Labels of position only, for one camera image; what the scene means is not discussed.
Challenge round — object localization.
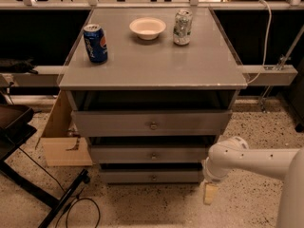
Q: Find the white bowl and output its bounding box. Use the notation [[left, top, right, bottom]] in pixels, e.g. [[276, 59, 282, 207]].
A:
[[129, 17, 166, 40]]

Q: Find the cardboard box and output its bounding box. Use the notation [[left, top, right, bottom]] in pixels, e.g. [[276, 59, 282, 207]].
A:
[[40, 91, 92, 166]]

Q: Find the grey top drawer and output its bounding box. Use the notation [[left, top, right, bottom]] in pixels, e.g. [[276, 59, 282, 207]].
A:
[[71, 110, 232, 137]]

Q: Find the grey middle drawer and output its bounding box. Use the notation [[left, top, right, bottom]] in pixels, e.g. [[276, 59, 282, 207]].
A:
[[89, 144, 209, 163]]

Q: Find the silver green soda can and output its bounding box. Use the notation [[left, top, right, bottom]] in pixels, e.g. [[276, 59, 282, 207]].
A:
[[173, 9, 193, 46]]

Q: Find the grey drawer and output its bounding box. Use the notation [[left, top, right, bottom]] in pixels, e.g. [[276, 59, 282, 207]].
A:
[[100, 170, 204, 183], [89, 144, 209, 163], [71, 110, 232, 137]]

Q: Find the grey drawer cabinet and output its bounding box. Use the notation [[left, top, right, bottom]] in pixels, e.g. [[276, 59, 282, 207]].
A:
[[60, 8, 247, 172]]

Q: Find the grey bottom drawer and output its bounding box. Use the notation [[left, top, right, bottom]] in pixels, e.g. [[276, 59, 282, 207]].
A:
[[100, 170, 204, 183]]

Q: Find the blue Pepsi can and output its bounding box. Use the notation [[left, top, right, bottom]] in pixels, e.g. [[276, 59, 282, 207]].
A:
[[84, 24, 107, 64]]

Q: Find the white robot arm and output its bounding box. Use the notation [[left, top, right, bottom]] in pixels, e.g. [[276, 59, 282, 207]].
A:
[[202, 136, 304, 228]]

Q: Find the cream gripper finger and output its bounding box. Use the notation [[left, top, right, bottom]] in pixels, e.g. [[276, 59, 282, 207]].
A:
[[203, 182, 219, 205]]

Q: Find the black floor cable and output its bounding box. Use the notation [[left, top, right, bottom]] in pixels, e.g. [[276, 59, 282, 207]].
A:
[[17, 146, 102, 228]]

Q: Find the white hanging cable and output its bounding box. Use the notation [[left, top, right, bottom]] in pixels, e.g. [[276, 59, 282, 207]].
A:
[[246, 0, 273, 85]]

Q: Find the black stand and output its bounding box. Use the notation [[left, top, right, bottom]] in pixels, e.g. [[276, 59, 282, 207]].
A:
[[0, 104, 91, 228]]

